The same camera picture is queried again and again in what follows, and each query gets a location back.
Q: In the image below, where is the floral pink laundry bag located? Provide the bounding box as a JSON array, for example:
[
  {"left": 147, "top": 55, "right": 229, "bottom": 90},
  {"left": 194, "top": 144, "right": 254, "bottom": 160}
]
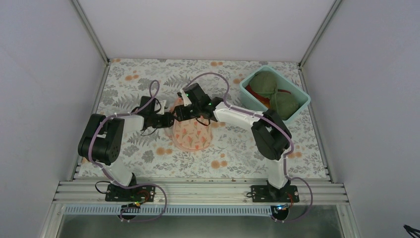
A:
[{"left": 165, "top": 117, "right": 212, "bottom": 152}]

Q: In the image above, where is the green lace bra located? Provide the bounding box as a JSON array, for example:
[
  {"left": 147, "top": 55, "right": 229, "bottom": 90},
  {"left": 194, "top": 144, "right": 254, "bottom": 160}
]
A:
[{"left": 245, "top": 71, "right": 299, "bottom": 120}]

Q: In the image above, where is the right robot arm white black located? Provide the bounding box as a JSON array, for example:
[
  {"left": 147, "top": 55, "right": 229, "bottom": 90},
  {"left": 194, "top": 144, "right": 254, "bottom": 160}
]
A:
[{"left": 173, "top": 83, "right": 292, "bottom": 202}]

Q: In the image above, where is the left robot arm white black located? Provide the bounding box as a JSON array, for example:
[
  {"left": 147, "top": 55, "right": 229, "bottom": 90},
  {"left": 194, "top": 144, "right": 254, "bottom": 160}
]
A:
[{"left": 77, "top": 96, "right": 175, "bottom": 201}]

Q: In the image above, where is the red bra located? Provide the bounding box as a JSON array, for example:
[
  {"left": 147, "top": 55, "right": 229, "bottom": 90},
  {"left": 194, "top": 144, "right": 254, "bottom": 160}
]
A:
[{"left": 245, "top": 85, "right": 291, "bottom": 101}]

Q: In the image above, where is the orange yellow garment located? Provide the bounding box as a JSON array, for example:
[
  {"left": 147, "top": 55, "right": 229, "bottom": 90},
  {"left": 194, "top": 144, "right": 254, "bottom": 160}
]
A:
[{"left": 259, "top": 99, "right": 271, "bottom": 109}]

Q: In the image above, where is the teal plastic basket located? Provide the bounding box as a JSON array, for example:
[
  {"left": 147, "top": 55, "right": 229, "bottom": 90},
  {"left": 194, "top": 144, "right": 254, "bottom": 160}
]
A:
[{"left": 239, "top": 65, "right": 311, "bottom": 124}]

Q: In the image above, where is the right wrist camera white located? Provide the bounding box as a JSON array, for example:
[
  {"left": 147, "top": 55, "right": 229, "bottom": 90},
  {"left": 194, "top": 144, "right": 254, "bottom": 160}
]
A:
[{"left": 177, "top": 89, "right": 192, "bottom": 106}]

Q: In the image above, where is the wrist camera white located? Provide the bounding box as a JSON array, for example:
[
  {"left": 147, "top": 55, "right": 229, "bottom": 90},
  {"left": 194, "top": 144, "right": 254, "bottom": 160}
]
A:
[
  {"left": 177, "top": 89, "right": 192, "bottom": 106},
  {"left": 154, "top": 100, "right": 167, "bottom": 115}
]

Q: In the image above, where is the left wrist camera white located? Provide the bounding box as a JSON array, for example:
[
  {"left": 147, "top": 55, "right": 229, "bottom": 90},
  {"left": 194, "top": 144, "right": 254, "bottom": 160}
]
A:
[{"left": 154, "top": 100, "right": 167, "bottom": 115}]

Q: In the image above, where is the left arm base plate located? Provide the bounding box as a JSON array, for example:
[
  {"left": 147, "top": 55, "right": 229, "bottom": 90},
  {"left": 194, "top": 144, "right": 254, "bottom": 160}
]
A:
[{"left": 105, "top": 184, "right": 156, "bottom": 204}]

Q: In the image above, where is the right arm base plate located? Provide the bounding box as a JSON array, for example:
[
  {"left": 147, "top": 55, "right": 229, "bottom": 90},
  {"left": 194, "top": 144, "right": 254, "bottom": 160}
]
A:
[{"left": 246, "top": 185, "right": 300, "bottom": 203}]

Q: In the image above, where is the aluminium rail frame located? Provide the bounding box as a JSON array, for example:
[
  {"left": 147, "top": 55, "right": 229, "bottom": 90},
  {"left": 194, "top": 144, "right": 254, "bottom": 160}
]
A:
[{"left": 41, "top": 178, "right": 360, "bottom": 238}]

